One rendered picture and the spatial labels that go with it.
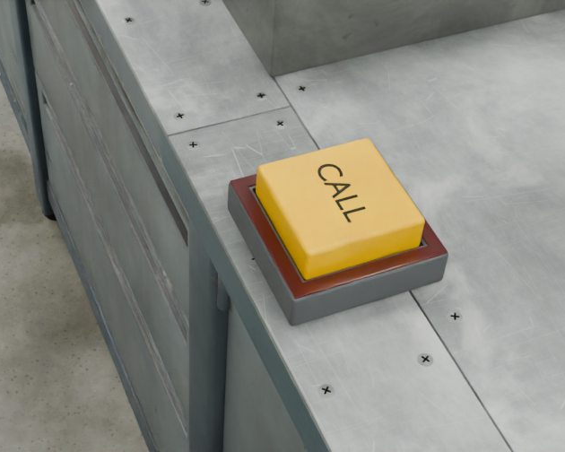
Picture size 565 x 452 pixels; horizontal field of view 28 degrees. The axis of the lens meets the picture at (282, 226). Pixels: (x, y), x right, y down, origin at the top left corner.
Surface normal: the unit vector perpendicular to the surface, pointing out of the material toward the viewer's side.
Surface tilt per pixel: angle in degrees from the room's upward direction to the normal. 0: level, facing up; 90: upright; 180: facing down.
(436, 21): 90
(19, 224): 0
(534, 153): 0
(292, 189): 0
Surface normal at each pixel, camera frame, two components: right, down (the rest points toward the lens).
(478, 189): 0.06, -0.68
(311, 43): 0.40, 0.69
